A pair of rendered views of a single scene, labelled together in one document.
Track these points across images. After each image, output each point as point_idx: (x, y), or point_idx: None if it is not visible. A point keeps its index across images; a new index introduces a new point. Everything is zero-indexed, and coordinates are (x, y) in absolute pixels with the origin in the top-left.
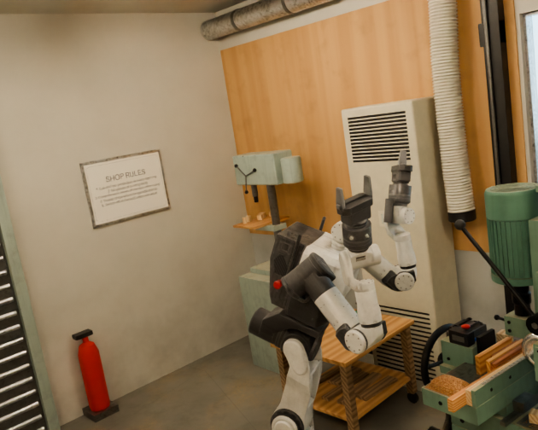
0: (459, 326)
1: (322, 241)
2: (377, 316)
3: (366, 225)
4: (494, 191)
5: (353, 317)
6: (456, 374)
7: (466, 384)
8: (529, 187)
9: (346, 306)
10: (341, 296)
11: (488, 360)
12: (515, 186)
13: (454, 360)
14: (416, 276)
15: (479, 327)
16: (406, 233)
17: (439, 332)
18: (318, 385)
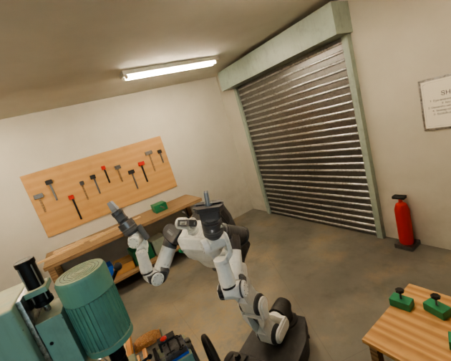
0: (175, 339)
1: (200, 223)
2: (139, 270)
3: (119, 225)
4: (86, 262)
5: (155, 264)
6: (157, 347)
7: (137, 344)
8: (63, 278)
9: (158, 258)
10: (161, 252)
11: (137, 356)
12: (79, 272)
13: None
14: (225, 296)
15: (164, 352)
16: (218, 260)
17: (202, 338)
18: (245, 299)
